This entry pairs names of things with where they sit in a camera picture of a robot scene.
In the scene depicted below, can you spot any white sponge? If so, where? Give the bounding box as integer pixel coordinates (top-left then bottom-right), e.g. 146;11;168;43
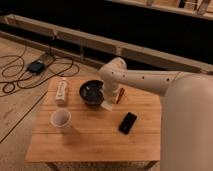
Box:
101;101;113;111

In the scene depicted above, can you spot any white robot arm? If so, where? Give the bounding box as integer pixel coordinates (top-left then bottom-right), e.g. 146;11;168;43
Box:
99;57;213;171

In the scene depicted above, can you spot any dark ceramic bowl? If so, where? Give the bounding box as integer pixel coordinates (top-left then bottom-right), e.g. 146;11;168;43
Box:
79;80;104;105

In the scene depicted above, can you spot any orange red sausage toy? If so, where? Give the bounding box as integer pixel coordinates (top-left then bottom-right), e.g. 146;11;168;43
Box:
116;88;125;104

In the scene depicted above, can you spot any black smartphone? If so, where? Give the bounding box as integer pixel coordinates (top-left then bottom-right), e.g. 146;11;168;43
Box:
119;112;137;134

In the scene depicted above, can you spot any white paper cup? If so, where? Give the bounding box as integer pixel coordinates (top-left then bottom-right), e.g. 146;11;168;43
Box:
50;108;71;129

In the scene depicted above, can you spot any wooden table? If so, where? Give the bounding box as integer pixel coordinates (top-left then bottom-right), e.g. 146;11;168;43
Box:
26;77;161;162

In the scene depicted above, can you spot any black power adapter box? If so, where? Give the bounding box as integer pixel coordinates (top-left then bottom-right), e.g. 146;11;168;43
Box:
27;61;45;74

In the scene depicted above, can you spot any long wooden beam rail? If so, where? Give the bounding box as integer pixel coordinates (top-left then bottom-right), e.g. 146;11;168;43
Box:
0;14;213;73

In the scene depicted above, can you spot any black floor cable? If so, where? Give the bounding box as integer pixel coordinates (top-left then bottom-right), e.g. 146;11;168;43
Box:
0;39;81;144

